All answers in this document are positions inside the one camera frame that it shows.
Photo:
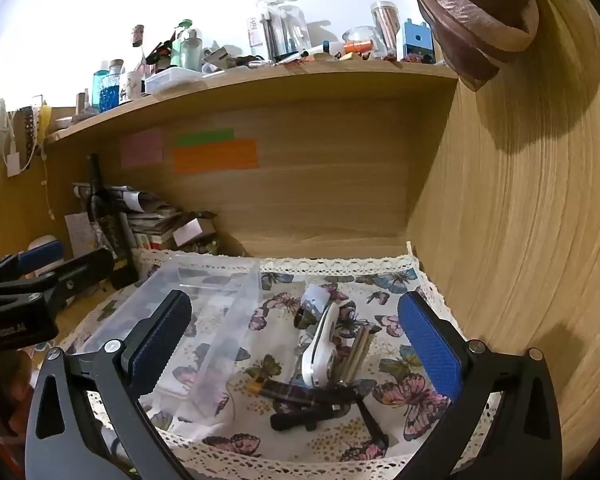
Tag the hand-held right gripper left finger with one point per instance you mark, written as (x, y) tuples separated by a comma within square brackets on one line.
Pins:
[(155, 335)]

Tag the white pocket tool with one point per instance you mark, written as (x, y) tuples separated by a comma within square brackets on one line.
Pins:
[(320, 350)]

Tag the stack of books and papers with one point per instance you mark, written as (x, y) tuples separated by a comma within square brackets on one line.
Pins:
[(152, 230)]

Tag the rolled magazines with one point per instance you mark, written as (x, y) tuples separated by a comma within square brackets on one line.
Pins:
[(117, 197)]

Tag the green pump bottle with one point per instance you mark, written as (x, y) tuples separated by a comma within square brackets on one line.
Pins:
[(187, 50)]

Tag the butterfly print lace cloth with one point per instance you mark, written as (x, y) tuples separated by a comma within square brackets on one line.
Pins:
[(390, 325)]

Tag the black lace ribbon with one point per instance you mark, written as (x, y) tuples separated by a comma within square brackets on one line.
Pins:
[(27, 135)]

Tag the wooden shelf unit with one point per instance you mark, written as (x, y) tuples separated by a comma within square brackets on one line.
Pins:
[(305, 200)]

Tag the clear blister packaging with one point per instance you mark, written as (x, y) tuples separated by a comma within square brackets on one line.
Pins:
[(280, 30)]

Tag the dark wine bottle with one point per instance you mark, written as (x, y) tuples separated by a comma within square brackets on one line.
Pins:
[(97, 200)]

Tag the blue liquid bottle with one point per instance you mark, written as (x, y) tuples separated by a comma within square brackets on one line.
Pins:
[(107, 90)]

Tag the clear jar of sticks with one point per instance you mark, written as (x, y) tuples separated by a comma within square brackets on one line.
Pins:
[(386, 30)]

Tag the white marker pen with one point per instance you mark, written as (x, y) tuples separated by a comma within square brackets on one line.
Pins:
[(317, 50)]

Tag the pink sticky note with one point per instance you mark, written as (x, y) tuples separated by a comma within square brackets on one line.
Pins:
[(142, 148)]

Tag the thin black tool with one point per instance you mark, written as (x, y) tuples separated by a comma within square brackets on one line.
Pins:
[(372, 425)]

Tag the black stick with yellow end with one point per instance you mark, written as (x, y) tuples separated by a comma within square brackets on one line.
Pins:
[(290, 391)]

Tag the brown pleated scarf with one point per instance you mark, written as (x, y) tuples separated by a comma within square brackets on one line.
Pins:
[(465, 15)]

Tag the white handwritten note sheet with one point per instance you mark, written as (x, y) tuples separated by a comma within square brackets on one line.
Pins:
[(80, 235)]

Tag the silver metal tube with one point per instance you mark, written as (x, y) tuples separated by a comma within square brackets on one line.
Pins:
[(357, 355)]

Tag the orange tube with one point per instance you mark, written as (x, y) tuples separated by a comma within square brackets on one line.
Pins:
[(356, 46)]

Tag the cream round bottle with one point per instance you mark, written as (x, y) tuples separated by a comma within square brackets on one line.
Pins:
[(42, 240)]

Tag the clear lidded container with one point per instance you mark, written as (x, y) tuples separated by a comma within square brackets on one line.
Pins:
[(172, 80)]

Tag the yellow hanging ornament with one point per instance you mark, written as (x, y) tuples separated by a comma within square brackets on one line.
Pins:
[(44, 122)]

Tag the blue pencil sharpener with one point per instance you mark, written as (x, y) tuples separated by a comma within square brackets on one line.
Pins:
[(417, 42)]

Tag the green sticky note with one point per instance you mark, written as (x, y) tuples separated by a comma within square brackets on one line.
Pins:
[(205, 138)]

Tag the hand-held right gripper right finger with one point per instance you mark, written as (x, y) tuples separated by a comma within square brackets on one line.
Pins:
[(430, 345)]

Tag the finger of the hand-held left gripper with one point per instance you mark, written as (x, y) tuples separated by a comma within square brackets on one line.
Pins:
[(82, 270), (41, 254)]

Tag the glass jar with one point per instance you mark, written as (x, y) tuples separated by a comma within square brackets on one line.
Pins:
[(357, 35)]

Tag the black marker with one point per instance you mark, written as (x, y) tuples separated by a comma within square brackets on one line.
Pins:
[(300, 419)]

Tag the clear plastic box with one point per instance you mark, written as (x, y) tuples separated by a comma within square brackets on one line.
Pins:
[(220, 320)]

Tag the orange sticky note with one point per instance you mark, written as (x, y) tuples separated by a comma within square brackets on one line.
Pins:
[(215, 157)]

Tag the white mug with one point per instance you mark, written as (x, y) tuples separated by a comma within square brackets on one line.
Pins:
[(132, 87)]

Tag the pale pink paper pad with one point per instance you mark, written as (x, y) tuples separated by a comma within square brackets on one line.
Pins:
[(187, 232)]

